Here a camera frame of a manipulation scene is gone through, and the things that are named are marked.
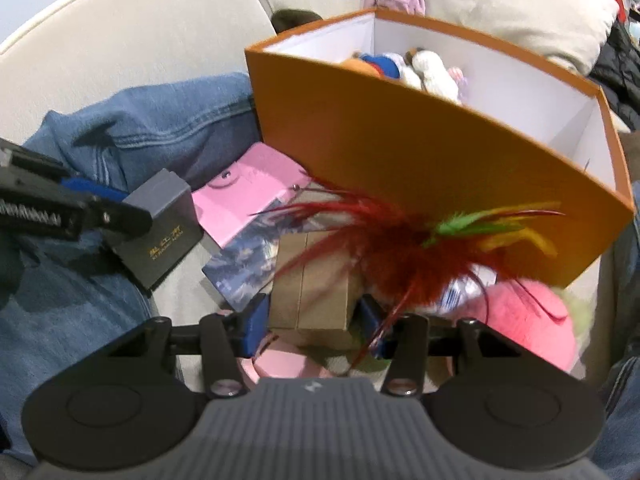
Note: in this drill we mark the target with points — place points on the blue patterned card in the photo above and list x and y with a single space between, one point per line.
246 265

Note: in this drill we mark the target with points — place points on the pink plush ball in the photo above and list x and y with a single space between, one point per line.
527 312

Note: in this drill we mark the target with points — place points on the black puffer jacket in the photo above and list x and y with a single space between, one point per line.
617 73

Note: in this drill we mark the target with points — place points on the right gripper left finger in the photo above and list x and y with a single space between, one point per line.
252 326

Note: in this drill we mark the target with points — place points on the orange cardboard box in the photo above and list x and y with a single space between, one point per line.
527 132

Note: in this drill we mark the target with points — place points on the grey black small box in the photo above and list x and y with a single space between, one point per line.
174 232

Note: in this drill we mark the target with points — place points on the left leg brown sock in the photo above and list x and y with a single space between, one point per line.
73 297

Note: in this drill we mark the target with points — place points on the pink round object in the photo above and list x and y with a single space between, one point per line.
275 358

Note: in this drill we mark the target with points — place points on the colourful feather toy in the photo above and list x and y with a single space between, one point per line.
409 259

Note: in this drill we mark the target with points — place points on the beige cushion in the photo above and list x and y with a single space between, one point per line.
570 33

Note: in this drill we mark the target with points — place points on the orange blue plush bear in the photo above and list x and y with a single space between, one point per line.
378 66

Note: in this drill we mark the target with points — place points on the white crochet bunny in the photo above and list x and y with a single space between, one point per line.
448 83

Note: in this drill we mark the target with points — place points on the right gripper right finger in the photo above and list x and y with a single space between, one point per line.
369 317

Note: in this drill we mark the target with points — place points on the brown cardboard box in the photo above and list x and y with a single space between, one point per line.
312 304

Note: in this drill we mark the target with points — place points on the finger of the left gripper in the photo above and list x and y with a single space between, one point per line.
108 210

